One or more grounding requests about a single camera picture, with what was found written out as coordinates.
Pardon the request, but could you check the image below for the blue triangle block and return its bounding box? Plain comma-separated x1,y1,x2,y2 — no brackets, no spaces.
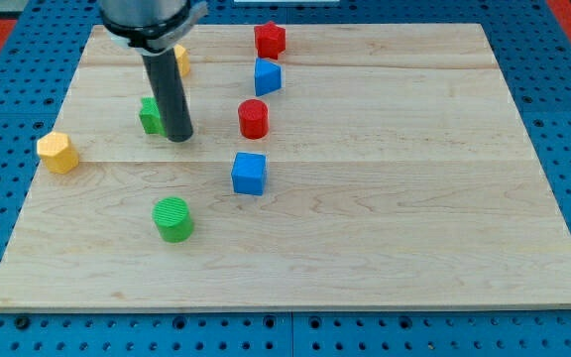
254,58,282,96

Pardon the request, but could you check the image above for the green cylinder block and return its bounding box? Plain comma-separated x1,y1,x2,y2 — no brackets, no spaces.
152,196,194,243

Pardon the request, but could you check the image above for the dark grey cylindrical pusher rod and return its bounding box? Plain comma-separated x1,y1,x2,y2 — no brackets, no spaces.
143,49,193,142

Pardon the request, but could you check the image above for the light wooden board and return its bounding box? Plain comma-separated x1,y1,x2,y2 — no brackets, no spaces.
0,24,571,313

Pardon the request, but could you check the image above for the yellow block behind arm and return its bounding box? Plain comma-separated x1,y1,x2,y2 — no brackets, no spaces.
173,45,190,76

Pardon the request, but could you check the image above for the yellow hexagon block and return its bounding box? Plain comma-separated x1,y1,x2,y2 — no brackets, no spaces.
37,131,79,175

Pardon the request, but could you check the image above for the red star block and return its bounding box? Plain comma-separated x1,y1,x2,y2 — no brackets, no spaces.
254,21,286,60

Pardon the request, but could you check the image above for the red cylinder block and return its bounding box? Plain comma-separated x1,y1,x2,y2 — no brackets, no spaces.
238,99,270,140

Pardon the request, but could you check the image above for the green star block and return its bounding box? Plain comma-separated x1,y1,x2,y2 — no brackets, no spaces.
139,97,166,137

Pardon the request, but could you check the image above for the blue cube block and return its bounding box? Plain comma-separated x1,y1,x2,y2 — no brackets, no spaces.
231,152,267,196

